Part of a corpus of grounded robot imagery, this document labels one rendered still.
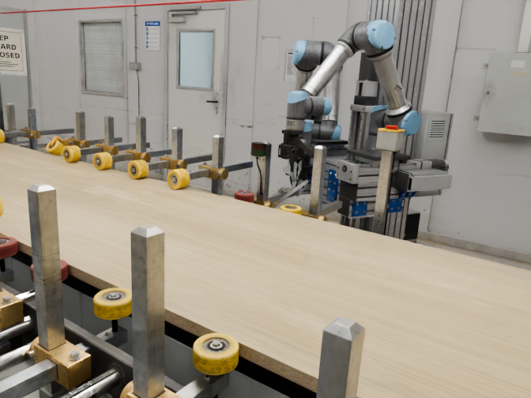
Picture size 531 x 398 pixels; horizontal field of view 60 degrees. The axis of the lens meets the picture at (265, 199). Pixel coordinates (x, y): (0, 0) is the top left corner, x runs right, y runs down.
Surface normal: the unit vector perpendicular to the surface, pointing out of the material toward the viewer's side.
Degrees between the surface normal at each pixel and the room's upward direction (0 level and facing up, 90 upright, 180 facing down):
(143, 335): 90
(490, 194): 90
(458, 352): 0
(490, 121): 90
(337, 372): 90
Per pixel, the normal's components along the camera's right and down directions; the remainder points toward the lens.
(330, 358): -0.57, 0.18
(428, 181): 0.46, 0.25
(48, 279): 0.82, 0.19
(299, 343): 0.06, -0.97
